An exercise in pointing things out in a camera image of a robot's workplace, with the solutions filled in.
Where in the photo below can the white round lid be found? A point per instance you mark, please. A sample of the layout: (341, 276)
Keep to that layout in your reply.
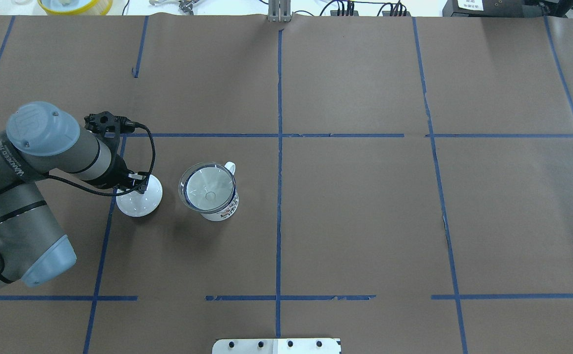
(136, 205)

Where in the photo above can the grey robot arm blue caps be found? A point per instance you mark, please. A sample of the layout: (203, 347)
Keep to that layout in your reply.
(42, 142)

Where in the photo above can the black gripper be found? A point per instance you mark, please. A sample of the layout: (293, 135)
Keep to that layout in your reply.
(114, 175)

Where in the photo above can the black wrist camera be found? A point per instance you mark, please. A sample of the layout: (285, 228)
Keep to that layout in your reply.
(107, 125)

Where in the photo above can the yellow rimmed bowl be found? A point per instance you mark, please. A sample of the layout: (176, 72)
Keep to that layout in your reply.
(76, 7)

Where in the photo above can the aluminium frame post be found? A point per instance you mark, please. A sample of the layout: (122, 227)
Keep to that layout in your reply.
(279, 11)

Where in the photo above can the white enamel mug blue rim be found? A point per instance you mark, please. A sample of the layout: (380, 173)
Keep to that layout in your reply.
(222, 209)

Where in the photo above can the clear plastic funnel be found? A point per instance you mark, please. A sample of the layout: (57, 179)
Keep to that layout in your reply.
(208, 187)

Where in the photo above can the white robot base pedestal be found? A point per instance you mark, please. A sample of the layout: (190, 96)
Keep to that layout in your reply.
(278, 346)

